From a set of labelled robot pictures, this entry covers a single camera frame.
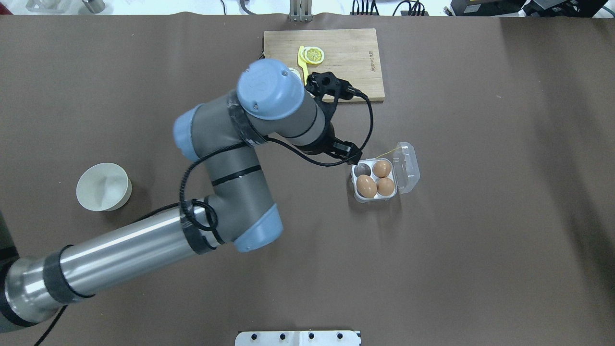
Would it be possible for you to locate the white ceramic bowl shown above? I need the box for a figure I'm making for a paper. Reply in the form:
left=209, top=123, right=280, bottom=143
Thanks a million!
left=75, top=162, right=133, bottom=212

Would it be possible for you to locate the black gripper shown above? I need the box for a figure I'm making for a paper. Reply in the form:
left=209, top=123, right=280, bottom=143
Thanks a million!
left=300, top=123, right=362, bottom=166

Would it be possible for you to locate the lemon slice pair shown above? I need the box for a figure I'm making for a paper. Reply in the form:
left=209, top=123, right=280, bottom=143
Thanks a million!
left=303, top=46, right=325, bottom=65

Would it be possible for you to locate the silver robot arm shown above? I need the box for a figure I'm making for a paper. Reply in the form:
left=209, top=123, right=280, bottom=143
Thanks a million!
left=1, top=57, right=187, bottom=247

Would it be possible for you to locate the brown egg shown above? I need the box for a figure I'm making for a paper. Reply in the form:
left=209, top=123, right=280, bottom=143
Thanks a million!
left=356, top=174, right=377, bottom=198
left=372, top=160, right=393, bottom=179
left=376, top=177, right=397, bottom=196

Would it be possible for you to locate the clear plastic egg box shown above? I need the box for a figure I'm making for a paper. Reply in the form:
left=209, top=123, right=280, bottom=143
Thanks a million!
left=350, top=142, right=421, bottom=203

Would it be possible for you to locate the wooden cutting board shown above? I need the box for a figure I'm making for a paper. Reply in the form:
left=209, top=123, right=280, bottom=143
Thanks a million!
left=264, top=28, right=386, bottom=101

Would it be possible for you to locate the black camera mount wrist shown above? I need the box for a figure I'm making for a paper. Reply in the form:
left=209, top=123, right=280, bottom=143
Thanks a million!
left=305, top=72, right=363, bottom=118

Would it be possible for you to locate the aluminium frame post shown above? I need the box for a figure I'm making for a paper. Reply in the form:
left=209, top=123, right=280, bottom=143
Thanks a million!
left=288, top=0, right=313, bottom=23

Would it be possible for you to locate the lemon slice near handle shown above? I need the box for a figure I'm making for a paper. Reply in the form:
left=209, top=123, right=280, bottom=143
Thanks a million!
left=289, top=68, right=303, bottom=80

